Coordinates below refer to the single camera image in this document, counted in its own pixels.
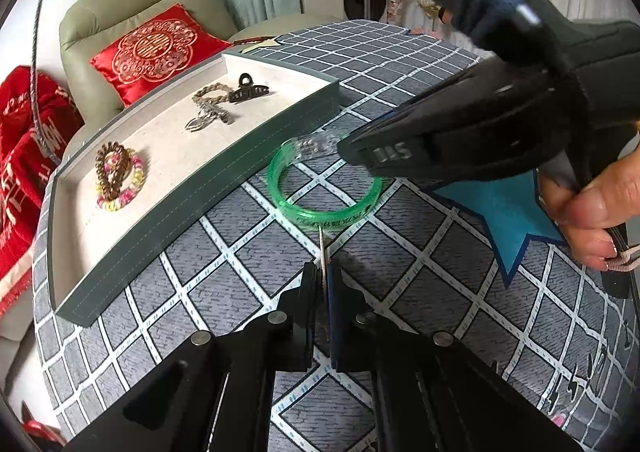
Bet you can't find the thin metal piece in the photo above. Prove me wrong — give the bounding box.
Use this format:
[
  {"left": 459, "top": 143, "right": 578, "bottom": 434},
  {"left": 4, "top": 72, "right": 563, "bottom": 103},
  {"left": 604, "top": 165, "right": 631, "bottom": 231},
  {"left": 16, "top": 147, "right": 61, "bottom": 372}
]
[{"left": 316, "top": 224, "right": 331, "bottom": 293}]

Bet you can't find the light grey sofa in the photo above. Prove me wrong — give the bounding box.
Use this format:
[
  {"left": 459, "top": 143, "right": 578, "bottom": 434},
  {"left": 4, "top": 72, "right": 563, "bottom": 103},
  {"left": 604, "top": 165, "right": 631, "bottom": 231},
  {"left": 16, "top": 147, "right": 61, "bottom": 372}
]
[{"left": 0, "top": 282, "right": 41, "bottom": 363}]

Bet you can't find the blue star cutout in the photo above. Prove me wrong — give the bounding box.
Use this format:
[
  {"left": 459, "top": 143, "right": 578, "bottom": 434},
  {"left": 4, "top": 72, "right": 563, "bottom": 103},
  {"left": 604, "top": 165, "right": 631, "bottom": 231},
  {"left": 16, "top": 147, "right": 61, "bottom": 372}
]
[{"left": 430, "top": 167, "right": 571, "bottom": 290}]

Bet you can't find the black claw hair clip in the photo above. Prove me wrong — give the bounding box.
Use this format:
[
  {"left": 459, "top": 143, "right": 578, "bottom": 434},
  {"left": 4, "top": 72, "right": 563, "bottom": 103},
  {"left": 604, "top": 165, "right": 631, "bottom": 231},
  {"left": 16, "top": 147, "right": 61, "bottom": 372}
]
[{"left": 229, "top": 73, "right": 271, "bottom": 103}]

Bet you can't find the pink and yellow bracelet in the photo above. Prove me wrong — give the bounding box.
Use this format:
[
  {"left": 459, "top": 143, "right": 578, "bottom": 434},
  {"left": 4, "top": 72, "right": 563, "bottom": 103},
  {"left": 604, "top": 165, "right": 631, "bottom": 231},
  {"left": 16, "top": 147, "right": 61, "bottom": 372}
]
[{"left": 96, "top": 149, "right": 147, "bottom": 213}]

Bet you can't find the red printed blanket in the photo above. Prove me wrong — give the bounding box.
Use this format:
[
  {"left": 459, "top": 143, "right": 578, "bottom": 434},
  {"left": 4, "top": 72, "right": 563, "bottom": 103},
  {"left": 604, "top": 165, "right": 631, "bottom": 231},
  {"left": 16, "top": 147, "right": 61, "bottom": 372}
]
[{"left": 0, "top": 64, "right": 86, "bottom": 317}]

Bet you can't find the grey checked tablecloth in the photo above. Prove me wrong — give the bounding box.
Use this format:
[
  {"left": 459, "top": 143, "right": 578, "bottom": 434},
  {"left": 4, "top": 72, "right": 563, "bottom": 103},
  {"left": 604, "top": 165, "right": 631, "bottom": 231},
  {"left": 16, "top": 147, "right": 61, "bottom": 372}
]
[{"left": 32, "top": 19, "right": 640, "bottom": 452}]

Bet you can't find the red embroidered cushion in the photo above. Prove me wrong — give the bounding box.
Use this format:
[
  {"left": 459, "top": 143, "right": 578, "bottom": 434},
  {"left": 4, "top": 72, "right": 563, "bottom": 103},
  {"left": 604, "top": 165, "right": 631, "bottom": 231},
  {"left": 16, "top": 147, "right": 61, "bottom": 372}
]
[{"left": 90, "top": 3, "right": 223, "bottom": 107}]

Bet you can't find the gold ornament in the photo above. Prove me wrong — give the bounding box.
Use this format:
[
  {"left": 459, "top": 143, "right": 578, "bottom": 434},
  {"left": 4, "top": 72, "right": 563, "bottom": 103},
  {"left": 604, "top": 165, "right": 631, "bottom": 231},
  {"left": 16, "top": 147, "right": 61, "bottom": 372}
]
[{"left": 420, "top": 0, "right": 451, "bottom": 25}]

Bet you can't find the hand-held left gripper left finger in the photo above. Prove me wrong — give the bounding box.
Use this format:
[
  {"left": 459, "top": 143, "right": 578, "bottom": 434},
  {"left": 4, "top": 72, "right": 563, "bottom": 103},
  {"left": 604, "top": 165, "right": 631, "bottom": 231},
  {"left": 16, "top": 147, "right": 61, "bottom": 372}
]
[{"left": 65, "top": 262, "right": 321, "bottom": 452}]

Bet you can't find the red gift bag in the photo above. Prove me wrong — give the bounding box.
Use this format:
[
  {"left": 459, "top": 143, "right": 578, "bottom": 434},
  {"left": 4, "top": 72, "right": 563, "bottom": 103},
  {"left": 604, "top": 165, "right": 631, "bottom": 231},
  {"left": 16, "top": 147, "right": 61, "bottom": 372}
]
[{"left": 22, "top": 419, "right": 66, "bottom": 448}]

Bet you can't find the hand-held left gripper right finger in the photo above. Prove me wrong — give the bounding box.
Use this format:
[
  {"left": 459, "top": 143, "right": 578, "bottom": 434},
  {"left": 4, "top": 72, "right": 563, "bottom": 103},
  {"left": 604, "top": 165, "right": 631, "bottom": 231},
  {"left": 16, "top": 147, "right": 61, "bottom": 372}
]
[{"left": 327, "top": 264, "right": 586, "bottom": 452}]

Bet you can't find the person's right hand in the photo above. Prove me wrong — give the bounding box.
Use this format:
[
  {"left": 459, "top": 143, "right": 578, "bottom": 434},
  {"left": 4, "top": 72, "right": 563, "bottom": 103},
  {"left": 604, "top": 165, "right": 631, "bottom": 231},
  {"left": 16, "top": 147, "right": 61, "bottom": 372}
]
[{"left": 542, "top": 119, "right": 640, "bottom": 273}]

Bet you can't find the silver hair clip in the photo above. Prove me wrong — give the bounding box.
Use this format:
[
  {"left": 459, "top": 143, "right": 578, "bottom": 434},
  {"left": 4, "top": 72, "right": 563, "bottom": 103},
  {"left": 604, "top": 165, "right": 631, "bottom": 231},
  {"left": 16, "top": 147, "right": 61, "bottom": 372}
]
[{"left": 185, "top": 114, "right": 221, "bottom": 133}]

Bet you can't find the cream tray with grey rim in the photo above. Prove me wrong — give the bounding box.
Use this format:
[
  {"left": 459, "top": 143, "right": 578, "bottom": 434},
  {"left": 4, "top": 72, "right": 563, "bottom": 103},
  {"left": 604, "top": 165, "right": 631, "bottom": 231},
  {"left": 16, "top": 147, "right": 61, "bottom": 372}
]
[{"left": 50, "top": 49, "right": 341, "bottom": 327}]

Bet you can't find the brown bead bracelet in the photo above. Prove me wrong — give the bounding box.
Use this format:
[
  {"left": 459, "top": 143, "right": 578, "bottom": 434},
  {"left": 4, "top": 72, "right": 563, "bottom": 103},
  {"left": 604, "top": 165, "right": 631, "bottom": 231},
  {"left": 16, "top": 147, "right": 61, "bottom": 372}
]
[{"left": 95, "top": 142, "right": 133, "bottom": 197}]

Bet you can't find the beige braided bracelet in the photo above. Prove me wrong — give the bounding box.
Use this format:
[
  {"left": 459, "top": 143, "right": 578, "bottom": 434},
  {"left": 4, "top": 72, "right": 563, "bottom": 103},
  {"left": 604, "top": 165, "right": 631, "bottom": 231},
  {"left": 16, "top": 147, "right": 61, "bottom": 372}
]
[{"left": 192, "top": 82, "right": 236, "bottom": 125}]

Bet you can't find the floor lamp pole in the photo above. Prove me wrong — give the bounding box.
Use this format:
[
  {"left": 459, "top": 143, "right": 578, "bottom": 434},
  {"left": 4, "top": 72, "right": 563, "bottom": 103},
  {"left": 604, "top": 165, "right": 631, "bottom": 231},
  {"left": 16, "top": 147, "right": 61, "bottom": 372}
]
[{"left": 31, "top": 0, "right": 73, "bottom": 165}]

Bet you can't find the green bangle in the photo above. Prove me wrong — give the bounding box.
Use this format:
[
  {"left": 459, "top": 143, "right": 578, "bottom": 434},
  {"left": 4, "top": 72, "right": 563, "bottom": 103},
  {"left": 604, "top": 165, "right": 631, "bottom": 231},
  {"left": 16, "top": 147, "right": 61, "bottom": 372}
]
[{"left": 269, "top": 134, "right": 385, "bottom": 231}]

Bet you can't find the clear plastic hair clip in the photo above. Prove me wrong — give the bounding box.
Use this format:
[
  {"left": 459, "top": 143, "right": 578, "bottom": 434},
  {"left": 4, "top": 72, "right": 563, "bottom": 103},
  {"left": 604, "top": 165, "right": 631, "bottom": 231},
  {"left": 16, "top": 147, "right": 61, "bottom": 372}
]
[{"left": 290, "top": 132, "right": 346, "bottom": 163}]

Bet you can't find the pale yellow card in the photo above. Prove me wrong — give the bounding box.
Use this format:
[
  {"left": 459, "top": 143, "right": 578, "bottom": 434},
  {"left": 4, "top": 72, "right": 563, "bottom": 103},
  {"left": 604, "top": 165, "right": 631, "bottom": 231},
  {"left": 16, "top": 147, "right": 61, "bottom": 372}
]
[{"left": 240, "top": 39, "right": 281, "bottom": 55}]

